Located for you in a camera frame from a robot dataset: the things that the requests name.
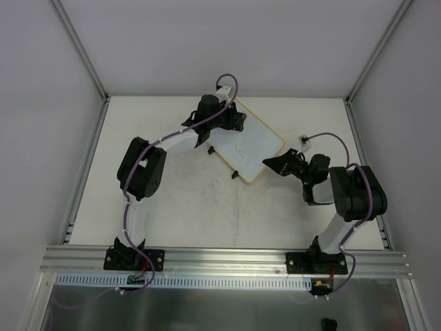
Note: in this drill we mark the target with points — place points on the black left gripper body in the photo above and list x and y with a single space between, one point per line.
229 119

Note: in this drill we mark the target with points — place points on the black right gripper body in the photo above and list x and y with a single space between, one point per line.
287 165

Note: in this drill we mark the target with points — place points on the yellow framed whiteboard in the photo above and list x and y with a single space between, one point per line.
245 151

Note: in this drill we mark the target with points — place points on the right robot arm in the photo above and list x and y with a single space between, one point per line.
354 191

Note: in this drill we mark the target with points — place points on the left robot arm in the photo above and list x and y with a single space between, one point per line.
141 170

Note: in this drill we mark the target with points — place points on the black object bottom edge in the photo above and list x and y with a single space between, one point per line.
329 324

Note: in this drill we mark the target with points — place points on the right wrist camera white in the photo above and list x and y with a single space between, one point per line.
305 143

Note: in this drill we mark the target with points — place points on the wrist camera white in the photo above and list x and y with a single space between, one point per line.
224 94
305 143

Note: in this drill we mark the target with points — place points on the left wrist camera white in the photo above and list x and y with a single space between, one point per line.
224 94

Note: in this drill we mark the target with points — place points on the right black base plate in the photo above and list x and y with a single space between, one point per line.
303 263

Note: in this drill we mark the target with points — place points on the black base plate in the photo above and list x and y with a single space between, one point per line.
303 263
115 260

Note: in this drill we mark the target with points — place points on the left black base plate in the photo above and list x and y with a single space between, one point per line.
115 260

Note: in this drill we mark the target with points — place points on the aluminium mounting rail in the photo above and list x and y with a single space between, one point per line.
375 264

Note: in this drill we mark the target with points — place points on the white slotted cable duct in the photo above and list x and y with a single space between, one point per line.
185 281

